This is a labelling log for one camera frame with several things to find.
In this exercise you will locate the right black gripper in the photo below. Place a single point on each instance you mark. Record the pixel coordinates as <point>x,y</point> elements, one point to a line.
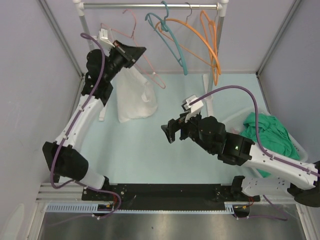
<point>177,124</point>

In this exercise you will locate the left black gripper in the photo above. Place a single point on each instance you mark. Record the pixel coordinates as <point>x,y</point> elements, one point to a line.
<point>130,54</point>

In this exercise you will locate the white tank top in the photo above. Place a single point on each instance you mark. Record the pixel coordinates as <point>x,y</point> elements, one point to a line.
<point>136,98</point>

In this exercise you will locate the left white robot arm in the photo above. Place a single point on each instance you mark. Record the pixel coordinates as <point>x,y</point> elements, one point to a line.
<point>63,156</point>

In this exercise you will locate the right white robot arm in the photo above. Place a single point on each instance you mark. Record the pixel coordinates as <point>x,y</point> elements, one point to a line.
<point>298,179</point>

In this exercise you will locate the large orange plastic hanger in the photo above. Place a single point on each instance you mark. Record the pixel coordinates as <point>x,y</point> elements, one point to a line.
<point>167,36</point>

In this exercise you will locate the small orange plastic hanger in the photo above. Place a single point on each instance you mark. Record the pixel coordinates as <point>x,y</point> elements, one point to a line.
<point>210,32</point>

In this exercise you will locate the pink cloth in basket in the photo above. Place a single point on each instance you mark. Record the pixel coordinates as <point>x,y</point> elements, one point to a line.
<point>235,131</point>

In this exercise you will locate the green cloth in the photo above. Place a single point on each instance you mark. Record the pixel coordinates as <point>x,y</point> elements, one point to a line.
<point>273,135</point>

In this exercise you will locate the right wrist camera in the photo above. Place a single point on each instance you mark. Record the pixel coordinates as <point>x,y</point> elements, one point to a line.
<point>192,107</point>

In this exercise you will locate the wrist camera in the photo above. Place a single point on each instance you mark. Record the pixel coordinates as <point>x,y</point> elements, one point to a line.
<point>105,40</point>
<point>192,107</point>

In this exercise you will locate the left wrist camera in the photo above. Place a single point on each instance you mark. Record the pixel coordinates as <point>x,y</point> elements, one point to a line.
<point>105,40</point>

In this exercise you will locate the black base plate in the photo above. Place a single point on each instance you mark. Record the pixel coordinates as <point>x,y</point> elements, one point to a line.
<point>176,196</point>

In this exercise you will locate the white cable duct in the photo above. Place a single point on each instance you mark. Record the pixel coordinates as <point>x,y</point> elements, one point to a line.
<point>106,208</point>

